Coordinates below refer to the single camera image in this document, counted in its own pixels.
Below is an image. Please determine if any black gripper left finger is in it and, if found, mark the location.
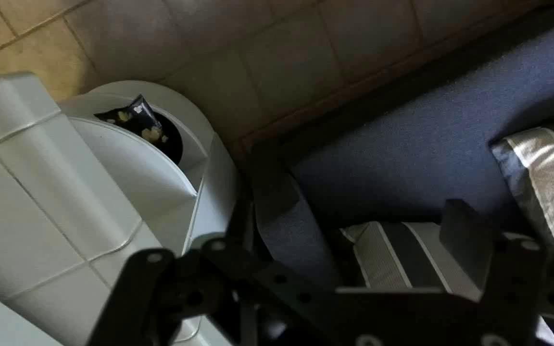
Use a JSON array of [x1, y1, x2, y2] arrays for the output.
[[86, 246, 226, 346]]

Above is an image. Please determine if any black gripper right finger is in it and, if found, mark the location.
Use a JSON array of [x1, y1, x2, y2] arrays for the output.
[[440, 196, 550, 346]]

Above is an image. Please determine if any upright striped throw pillow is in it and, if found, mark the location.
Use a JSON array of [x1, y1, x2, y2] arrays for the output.
[[338, 219, 484, 304]]

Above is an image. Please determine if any flat striped throw pillow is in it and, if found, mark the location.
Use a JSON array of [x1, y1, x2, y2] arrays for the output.
[[488, 110, 554, 263]]

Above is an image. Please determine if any white tiled counter with shelves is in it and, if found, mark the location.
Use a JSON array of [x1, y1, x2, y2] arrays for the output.
[[0, 71, 240, 346]]

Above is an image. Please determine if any black bowl with small items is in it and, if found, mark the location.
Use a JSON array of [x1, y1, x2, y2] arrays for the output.
[[94, 94, 184, 165]]

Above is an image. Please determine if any dark blue sofa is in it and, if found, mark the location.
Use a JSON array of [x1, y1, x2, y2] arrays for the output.
[[247, 12, 554, 290]]

